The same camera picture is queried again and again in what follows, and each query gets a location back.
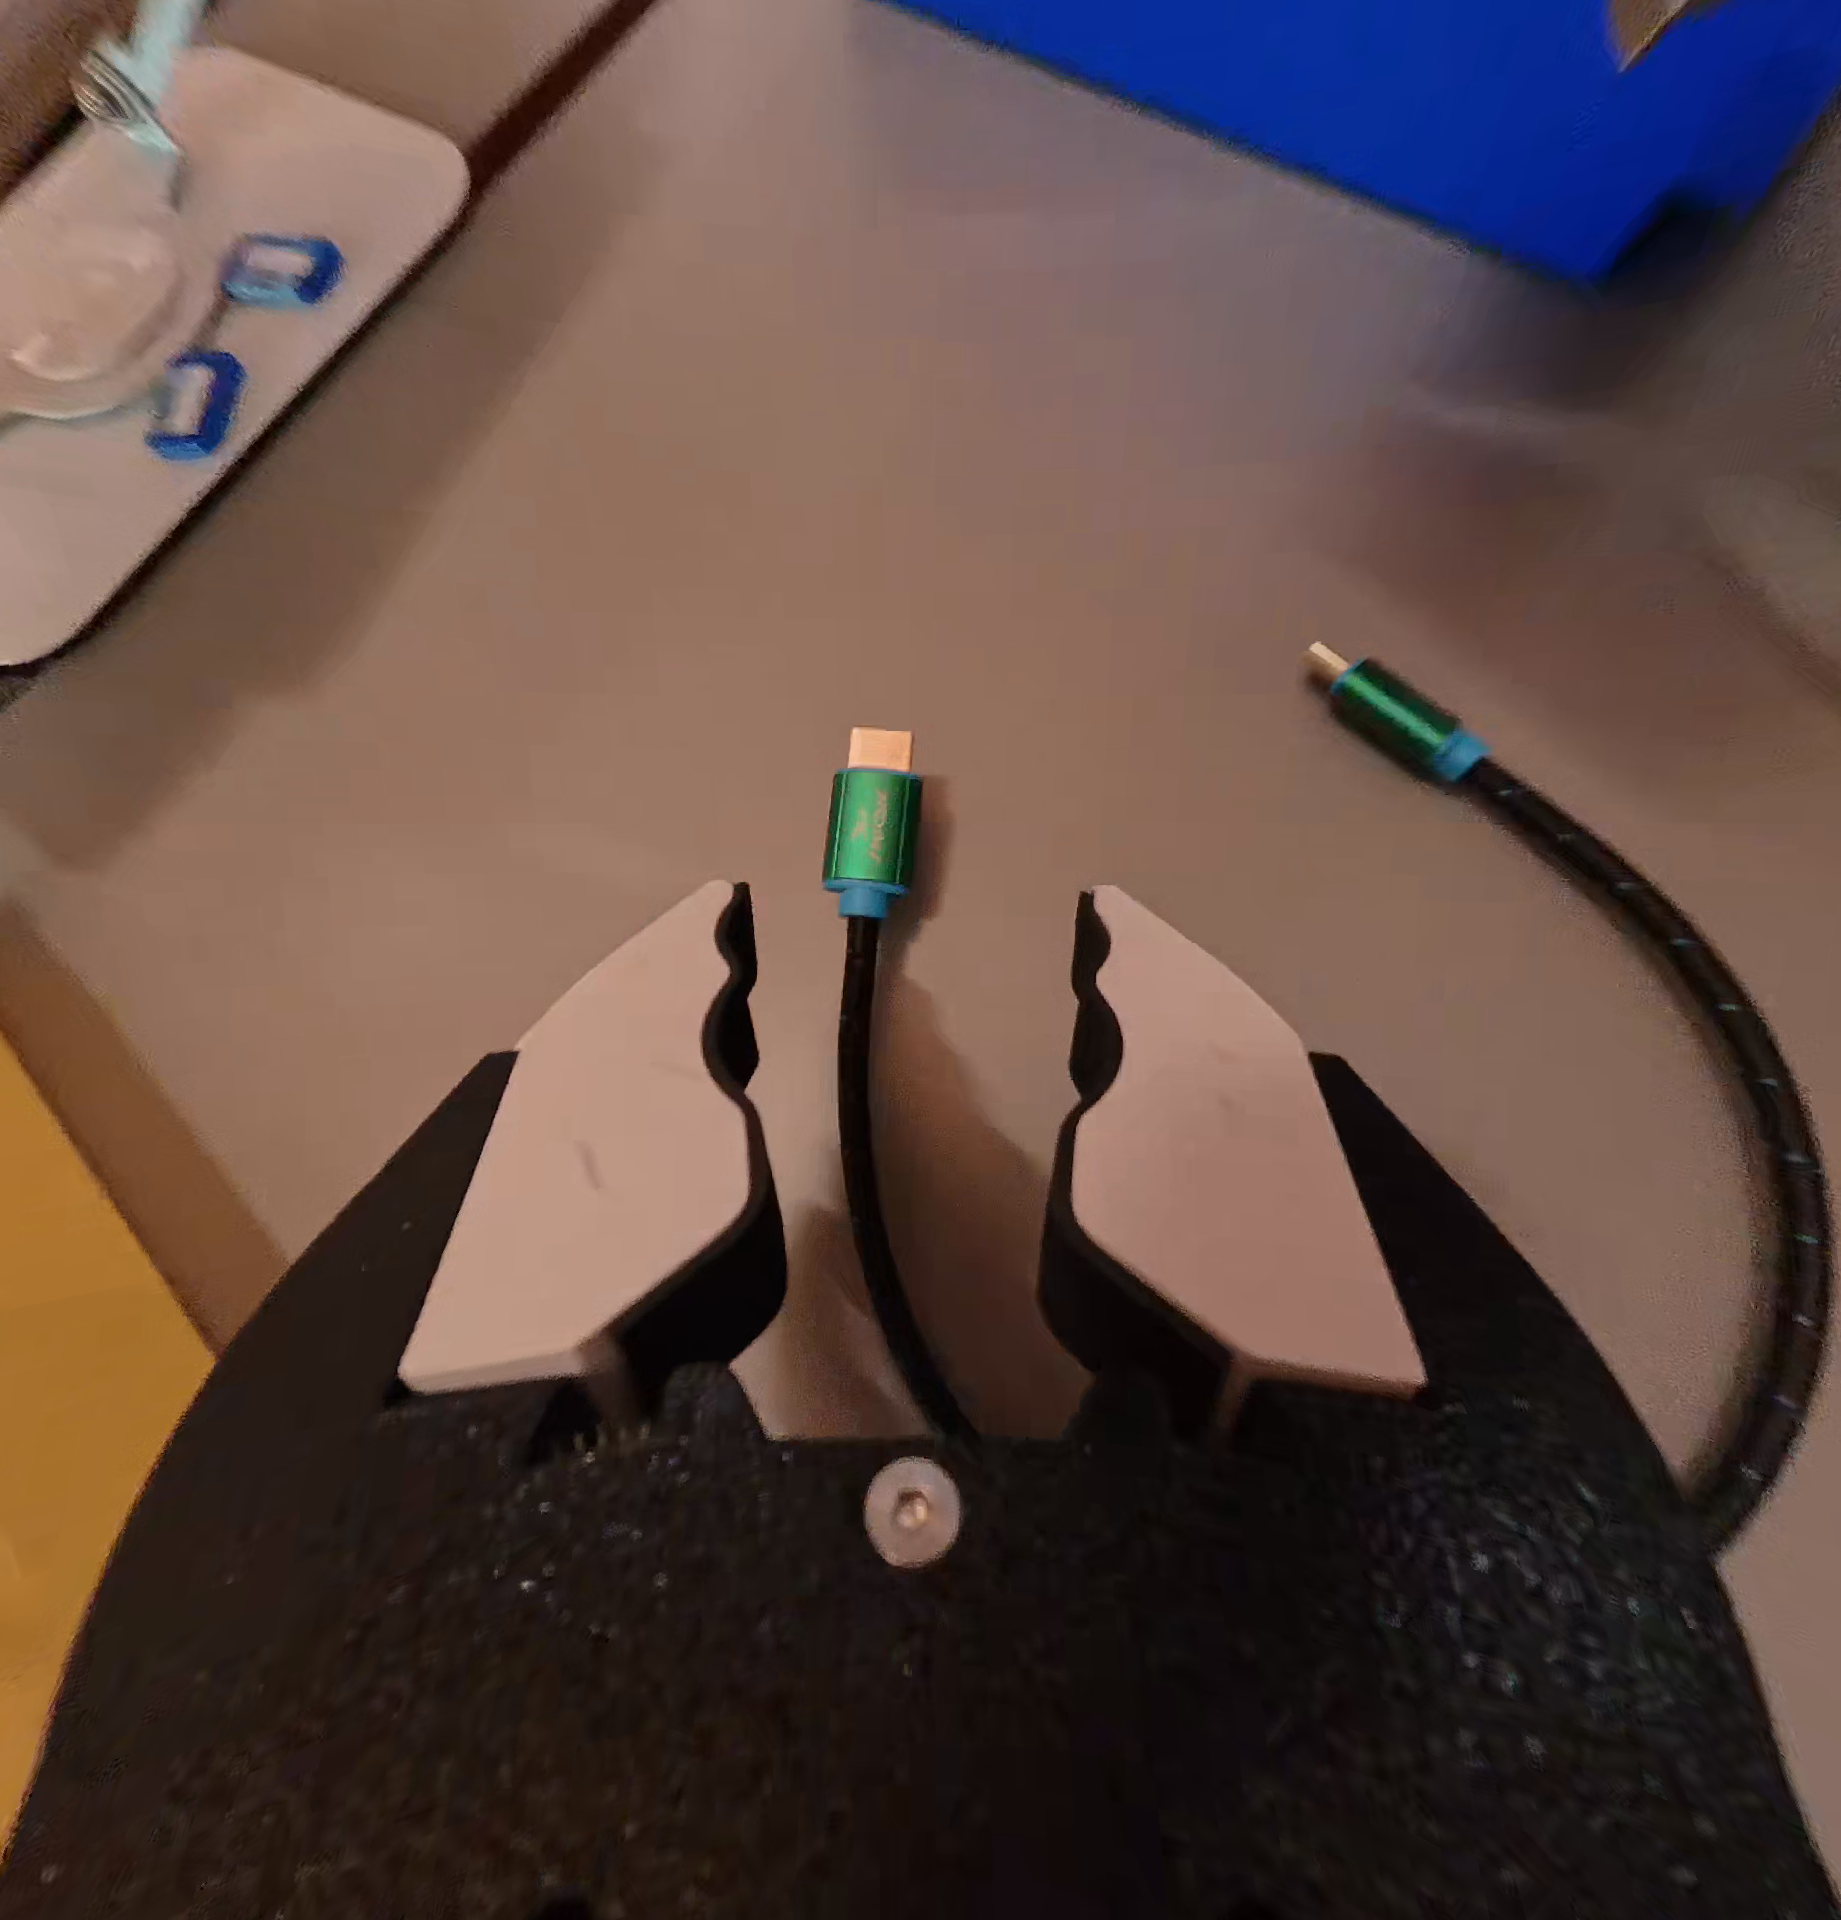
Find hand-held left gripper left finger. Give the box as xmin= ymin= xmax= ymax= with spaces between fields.
xmin=394 ymin=879 xmax=791 ymax=1427

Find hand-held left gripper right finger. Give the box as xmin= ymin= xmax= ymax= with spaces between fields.
xmin=1037 ymin=882 xmax=1431 ymax=1437

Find black braided cable green plugs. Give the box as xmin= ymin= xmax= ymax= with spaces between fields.
xmin=818 ymin=639 xmax=1839 ymax=1556

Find blue rectangular clip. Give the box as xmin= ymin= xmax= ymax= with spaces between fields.
xmin=220 ymin=232 xmax=346 ymax=310
xmin=144 ymin=350 xmax=249 ymax=462

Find clear plastic cup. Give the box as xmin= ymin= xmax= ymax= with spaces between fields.
xmin=3 ymin=223 xmax=210 ymax=425

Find white flat tray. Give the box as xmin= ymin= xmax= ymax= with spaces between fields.
xmin=0 ymin=42 xmax=474 ymax=670

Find blue plastic bin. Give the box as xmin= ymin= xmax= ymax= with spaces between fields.
xmin=875 ymin=0 xmax=1841 ymax=282

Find metal threaded fitting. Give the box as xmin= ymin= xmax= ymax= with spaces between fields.
xmin=69 ymin=0 xmax=213 ymax=166

